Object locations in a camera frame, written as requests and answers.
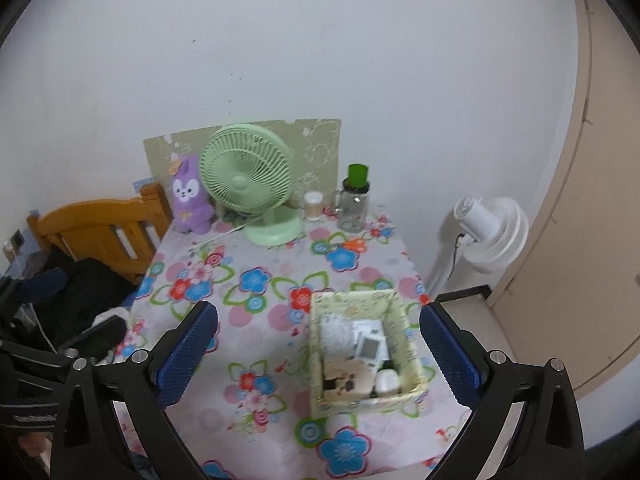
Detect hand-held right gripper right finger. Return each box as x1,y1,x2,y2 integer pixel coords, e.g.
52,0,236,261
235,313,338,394
419,302,586,480

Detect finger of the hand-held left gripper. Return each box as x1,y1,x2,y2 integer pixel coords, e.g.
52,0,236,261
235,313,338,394
59,316,128,357
15,267,68,306

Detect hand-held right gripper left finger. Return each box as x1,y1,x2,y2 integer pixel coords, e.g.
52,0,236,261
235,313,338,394
50,301,220,480

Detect white dome light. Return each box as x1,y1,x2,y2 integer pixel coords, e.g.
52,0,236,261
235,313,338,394
375,369,401,395

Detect white remote control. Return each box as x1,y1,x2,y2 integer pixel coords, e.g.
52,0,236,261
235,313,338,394
354,334,385,361

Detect cream round compact mirror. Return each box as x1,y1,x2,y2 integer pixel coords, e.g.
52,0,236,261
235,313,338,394
324,359,378,397

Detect clear container of white clips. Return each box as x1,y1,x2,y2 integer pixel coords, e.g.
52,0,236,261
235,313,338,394
320,314,357,361

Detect green printed fabric storage box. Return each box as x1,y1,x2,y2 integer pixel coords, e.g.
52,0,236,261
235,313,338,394
309,289,430,420

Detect person's left forearm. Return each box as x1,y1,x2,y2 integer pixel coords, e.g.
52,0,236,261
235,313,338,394
15,432,51,456

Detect black clothing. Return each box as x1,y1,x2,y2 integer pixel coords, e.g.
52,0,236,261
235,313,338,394
30,255,136,341

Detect wooden chair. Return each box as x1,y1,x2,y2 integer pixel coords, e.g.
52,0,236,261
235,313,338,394
26,182,173,286

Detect floral tablecloth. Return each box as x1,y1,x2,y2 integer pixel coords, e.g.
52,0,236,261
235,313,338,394
112,205,476,480

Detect white standing fan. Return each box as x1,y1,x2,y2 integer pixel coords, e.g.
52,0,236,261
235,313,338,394
430,196,530,306

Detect purple plush toy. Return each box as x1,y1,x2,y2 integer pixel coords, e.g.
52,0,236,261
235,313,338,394
170,156,217,236

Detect glass mug jar green lid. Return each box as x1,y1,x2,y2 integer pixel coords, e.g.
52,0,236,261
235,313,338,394
334,163,372,233

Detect green desk fan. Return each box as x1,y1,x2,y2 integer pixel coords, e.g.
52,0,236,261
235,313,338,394
200,123,306,247

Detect cotton swab jar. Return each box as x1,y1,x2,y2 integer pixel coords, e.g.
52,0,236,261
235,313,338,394
303,191,325,222

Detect beige door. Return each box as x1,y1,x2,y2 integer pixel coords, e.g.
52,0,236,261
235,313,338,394
487,0,640,396

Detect pale green printed board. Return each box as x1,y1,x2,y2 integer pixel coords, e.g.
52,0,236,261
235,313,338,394
143,119,342,221

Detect black fan power cable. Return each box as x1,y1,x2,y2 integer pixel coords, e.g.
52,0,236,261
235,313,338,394
447,232,473,281

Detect white fan cable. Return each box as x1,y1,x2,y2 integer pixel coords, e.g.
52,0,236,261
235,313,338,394
192,220,266,246

